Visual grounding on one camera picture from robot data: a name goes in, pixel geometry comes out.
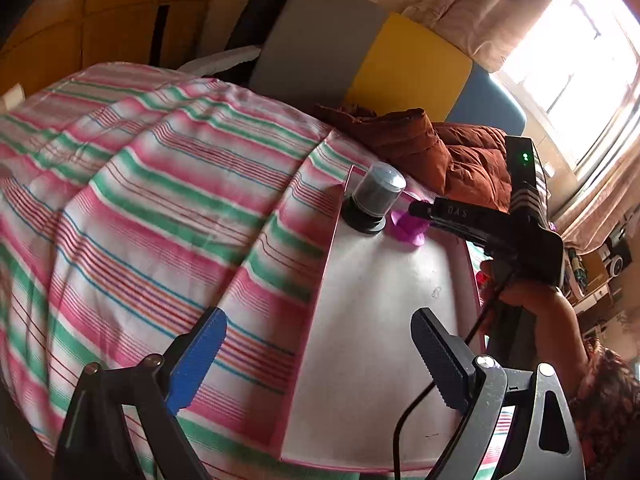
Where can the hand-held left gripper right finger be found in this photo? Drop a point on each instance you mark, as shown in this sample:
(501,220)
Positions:
(440,360)

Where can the white pillow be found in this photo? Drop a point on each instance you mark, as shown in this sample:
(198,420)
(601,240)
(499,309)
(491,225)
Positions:
(225,60)

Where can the rust brown quilted blanket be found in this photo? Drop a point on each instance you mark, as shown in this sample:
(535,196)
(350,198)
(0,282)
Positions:
(450,160)

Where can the dark cloth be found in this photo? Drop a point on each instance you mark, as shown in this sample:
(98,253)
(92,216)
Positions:
(260,10)

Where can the grey disc spindle case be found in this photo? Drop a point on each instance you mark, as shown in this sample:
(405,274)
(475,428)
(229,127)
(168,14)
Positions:
(372,195)

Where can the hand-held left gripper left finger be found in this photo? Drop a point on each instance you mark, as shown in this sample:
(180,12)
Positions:
(199,360)

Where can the striped pink green blanket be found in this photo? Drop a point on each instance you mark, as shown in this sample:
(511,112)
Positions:
(150,210)

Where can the beige curtain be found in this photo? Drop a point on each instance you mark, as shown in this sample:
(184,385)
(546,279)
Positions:
(475,5)
(600,195)

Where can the grey headboard panel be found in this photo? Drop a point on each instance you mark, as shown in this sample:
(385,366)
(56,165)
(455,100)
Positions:
(315,45)

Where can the person's right hand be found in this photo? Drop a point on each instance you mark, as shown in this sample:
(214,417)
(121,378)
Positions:
(535,302)

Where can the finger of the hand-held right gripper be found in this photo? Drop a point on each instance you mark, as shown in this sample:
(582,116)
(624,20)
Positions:
(422,210)

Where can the person's right forearm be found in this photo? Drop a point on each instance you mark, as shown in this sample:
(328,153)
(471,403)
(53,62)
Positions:
(600,400)

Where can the yellow headboard panel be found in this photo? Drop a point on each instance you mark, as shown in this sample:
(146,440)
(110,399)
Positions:
(410,65)

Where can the glass window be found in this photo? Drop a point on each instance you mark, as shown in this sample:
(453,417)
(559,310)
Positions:
(575,60)

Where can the black and white speaker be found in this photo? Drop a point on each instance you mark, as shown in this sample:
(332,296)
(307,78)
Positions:
(616,259)

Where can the white tray with pink rim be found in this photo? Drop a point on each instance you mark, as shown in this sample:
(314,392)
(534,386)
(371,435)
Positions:
(380,310)

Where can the blue headboard panel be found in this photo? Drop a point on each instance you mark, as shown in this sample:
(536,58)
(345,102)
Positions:
(485,105)

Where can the purple perforated plastic piece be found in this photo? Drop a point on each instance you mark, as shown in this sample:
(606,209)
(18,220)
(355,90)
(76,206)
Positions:
(407,234)

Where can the wooden wardrobe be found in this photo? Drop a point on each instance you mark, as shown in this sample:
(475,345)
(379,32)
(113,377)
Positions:
(100,10)

